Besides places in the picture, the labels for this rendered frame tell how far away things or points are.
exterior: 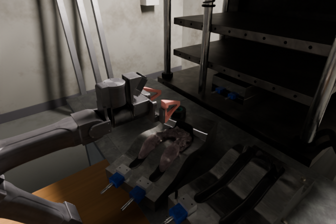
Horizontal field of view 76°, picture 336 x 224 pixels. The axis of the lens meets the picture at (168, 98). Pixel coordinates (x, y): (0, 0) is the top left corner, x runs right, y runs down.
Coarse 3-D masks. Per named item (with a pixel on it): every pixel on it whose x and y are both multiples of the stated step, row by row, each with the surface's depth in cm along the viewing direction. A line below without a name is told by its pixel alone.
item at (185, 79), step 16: (160, 80) 191; (176, 80) 185; (192, 80) 185; (208, 80) 185; (192, 96) 161; (208, 96) 159; (272, 96) 159; (224, 112) 139; (240, 112) 139; (256, 112) 139; (272, 112) 139; (288, 112) 139; (304, 112) 139; (240, 128) 132; (256, 128) 123; (272, 128) 123; (288, 128) 123; (320, 128) 123; (272, 144) 116; (288, 144) 111; (304, 160) 104
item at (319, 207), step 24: (168, 96) 155; (144, 120) 128; (216, 120) 128; (96, 144) 109; (120, 144) 109; (216, 144) 109; (264, 144) 109; (192, 168) 95; (312, 192) 84; (168, 216) 75; (288, 216) 75; (312, 216) 75
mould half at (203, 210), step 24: (240, 144) 89; (216, 168) 83; (264, 168) 77; (288, 168) 87; (192, 192) 73; (240, 192) 74; (288, 192) 69; (192, 216) 66; (216, 216) 66; (264, 216) 66
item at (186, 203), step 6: (180, 198) 68; (186, 198) 68; (180, 204) 68; (186, 204) 66; (192, 204) 66; (174, 210) 66; (180, 210) 66; (186, 210) 66; (192, 210) 66; (174, 216) 64; (180, 216) 64; (186, 216) 66; (168, 222) 64; (180, 222) 65
